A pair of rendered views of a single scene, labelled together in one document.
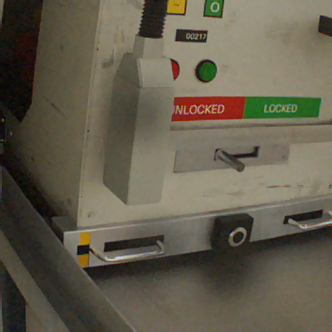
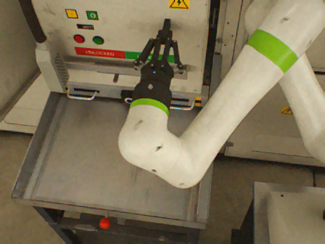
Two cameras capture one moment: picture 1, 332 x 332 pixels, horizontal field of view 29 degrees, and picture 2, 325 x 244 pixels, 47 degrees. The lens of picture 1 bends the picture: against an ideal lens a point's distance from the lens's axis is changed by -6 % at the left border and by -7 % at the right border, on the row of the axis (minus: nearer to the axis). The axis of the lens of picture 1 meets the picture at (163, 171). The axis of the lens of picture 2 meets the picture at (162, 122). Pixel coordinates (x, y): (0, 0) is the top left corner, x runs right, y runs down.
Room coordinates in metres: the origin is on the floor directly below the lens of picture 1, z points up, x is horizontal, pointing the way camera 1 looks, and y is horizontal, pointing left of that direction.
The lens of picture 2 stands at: (0.43, -0.75, 1.95)
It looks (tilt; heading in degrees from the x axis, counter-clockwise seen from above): 57 degrees down; 44
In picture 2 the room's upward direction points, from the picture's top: 4 degrees counter-clockwise
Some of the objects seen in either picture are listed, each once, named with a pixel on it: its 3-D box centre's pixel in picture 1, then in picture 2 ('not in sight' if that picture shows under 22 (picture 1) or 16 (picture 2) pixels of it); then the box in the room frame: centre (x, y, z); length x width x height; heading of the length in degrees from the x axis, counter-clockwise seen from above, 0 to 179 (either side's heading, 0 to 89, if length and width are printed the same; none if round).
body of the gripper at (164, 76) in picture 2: not in sight; (156, 75); (0.86, -0.32, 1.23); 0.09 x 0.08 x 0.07; 32
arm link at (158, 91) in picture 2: not in sight; (151, 101); (0.80, -0.36, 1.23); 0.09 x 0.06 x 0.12; 122
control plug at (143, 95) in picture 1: (137, 124); (53, 64); (0.78, 0.04, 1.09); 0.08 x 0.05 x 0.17; 32
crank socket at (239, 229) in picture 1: (233, 233); (130, 97); (0.93, -0.12, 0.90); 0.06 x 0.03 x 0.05; 122
